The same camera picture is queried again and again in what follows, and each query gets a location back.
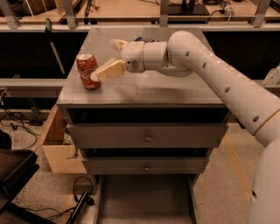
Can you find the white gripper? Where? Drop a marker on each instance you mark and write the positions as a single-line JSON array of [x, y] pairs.
[[132, 56]]

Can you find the red coke can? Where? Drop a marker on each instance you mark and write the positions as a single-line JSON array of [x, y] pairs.
[[86, 65]]

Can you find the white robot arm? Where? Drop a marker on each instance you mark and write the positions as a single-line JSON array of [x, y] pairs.
[[255, 107]]

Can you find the grey drawer cabinet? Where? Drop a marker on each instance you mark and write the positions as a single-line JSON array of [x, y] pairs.
[[148, 99]]

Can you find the grey top drawer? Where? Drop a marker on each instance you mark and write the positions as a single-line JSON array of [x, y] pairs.
[[125, 136]]

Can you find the grey middle drawer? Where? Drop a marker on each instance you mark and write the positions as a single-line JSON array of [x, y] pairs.
[[145, 165]]

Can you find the open grey bottom drawer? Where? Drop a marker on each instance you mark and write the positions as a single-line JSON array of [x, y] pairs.
[[145, 199]]

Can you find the dark blue snack bag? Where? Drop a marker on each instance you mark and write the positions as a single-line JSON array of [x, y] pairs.
[[146, 40]]

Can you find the black bar on floor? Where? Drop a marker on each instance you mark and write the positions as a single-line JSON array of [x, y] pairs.
[[84, 199]]

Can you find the black chair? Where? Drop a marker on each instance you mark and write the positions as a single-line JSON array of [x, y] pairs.
[[16, 169]]

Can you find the green handled tool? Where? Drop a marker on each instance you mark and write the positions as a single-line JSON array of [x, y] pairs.
[[48, 31]]

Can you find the metal railing frame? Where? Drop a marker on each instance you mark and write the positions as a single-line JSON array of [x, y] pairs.
[[56, 15]]

